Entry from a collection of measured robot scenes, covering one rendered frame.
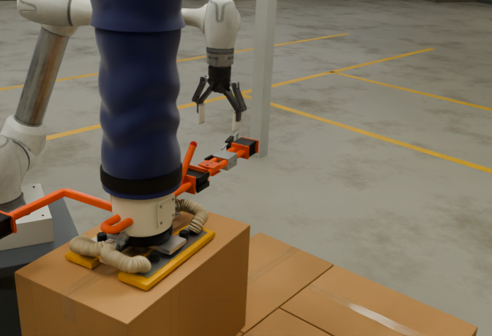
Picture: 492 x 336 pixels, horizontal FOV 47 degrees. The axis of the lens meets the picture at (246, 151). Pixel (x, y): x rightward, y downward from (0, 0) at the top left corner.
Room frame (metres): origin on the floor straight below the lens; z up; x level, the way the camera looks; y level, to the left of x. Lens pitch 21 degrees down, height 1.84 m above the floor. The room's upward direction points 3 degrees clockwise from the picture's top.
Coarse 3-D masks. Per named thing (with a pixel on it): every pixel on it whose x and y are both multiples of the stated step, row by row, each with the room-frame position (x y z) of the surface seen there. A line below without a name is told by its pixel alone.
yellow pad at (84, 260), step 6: (102, 234) 1.44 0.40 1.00; (108, 234) 1.49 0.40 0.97; (96, 240) 1.45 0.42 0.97; (102, 240) 1.43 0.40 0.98; (72, 252) 1.39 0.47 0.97; (66, 258) 1.38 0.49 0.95; (72, 258) 1.37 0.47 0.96; (78, 258) 1.36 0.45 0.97; (84, 258) 1.36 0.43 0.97; (90, 258) 1.36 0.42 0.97; (96, 258) 1.36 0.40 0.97; (84, 264) 1.35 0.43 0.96; (90, 264) 1.34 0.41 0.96; (96, 264) 1.35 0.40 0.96
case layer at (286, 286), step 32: (256, 256) 2.10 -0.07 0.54; (288, 256) 2.12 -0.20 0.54; (256, 288) 1.87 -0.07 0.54; (288, 288) 1.88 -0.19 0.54; (320, 288) 1.89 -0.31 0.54; (352, 288) 1.90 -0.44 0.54; (384, 288) 1.91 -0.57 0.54; (256, 320) 1.68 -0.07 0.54; (288, 320) 1.69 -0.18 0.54; (320, 320) 1.70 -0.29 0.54; (352, 320) 1.70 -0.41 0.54; (384, 320) 1.71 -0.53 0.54; (416, 320) 1.72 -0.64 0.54; (448, 320) 1.73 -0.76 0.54
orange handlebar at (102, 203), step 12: (240, 156) 1.91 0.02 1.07; (216, 168) 1.77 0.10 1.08; (60, 192) 1.52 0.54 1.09; (72, 192) 1.52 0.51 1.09; (180, 192) 1.58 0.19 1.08; (36, 204) 1.44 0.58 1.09; (96, 204) 1.48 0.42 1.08; (108, 204) 1.46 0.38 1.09; (108, 228) 1.32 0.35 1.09; (120, 228) 1.33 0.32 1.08
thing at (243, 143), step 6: (240, 138) 2.02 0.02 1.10; (246, 138) 2.02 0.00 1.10; (234, 144) 1.97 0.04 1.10; (240, 144) 1.96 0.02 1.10; (246, 144) 1.96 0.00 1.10; (252, 144) 1.98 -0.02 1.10; (258, 144) 2.01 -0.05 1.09; (246, 150) 1.94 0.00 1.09; (252, 150) 1.99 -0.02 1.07; (246, 156) 1.94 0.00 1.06
